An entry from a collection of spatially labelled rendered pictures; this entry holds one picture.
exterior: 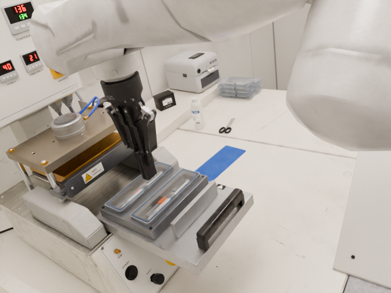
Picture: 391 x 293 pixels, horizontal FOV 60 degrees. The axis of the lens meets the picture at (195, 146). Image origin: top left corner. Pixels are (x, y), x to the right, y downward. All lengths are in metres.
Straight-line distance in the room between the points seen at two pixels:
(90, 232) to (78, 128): 0.26
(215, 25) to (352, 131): 0.13
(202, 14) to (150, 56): 1.62
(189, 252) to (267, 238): 0.35
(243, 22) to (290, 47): 2.97
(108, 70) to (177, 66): 1.21
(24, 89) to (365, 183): 0.89
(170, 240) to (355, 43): 0.56
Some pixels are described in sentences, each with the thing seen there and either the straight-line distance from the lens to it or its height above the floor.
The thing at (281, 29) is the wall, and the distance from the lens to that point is 3.23.
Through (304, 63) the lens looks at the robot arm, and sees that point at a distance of 0.24.
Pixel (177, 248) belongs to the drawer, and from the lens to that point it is 0.69.
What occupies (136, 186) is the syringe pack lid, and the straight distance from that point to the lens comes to 0.82.
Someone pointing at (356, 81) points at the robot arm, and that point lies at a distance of 0.22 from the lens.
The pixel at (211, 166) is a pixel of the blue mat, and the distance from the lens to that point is 1.27.
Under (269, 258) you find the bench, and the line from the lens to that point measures 0.94.
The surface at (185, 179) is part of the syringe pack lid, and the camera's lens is 0.80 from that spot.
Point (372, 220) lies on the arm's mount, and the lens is 0.91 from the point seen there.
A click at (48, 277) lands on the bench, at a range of 1.10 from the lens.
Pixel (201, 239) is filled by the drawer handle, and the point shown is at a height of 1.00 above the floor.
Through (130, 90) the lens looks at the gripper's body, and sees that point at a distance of 0.65.
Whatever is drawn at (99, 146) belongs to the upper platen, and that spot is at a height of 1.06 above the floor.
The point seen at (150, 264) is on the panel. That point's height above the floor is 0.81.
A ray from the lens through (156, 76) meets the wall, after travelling 1.93.
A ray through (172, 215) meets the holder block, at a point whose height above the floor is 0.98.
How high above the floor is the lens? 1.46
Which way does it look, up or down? 30 degrees down
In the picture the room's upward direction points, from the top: 12 degrees counter-clockwise
